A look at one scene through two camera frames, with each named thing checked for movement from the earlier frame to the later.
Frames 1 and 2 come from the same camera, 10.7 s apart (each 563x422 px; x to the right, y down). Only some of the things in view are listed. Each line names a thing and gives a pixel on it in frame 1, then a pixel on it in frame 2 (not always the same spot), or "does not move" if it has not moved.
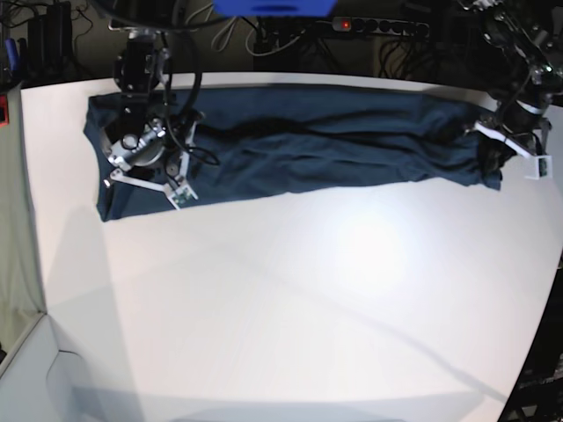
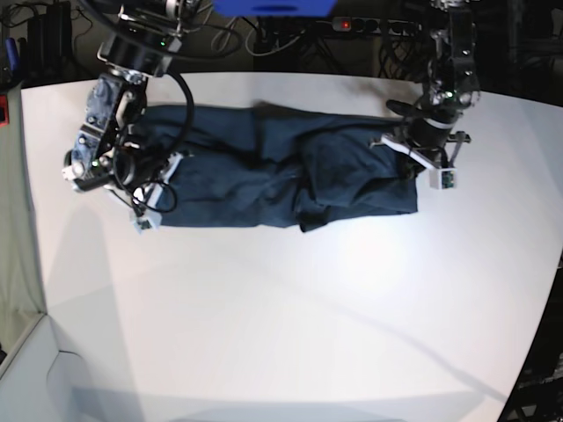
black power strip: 380,25 does not move
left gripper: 166,141 -> 135,173
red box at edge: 3,110 does not move
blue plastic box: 274,8 does not move
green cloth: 21,300 does not move
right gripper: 522,126 -> 429,143
